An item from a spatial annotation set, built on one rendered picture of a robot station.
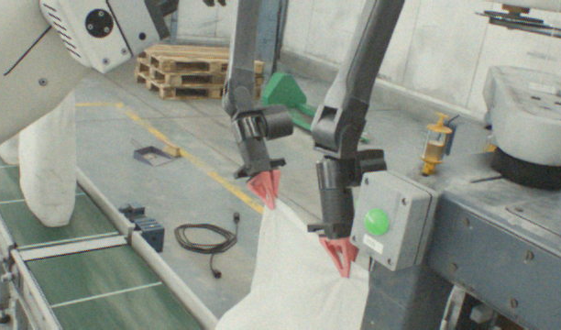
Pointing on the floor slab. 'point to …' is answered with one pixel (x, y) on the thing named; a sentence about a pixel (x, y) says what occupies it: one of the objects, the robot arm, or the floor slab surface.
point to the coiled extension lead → (208, 245)
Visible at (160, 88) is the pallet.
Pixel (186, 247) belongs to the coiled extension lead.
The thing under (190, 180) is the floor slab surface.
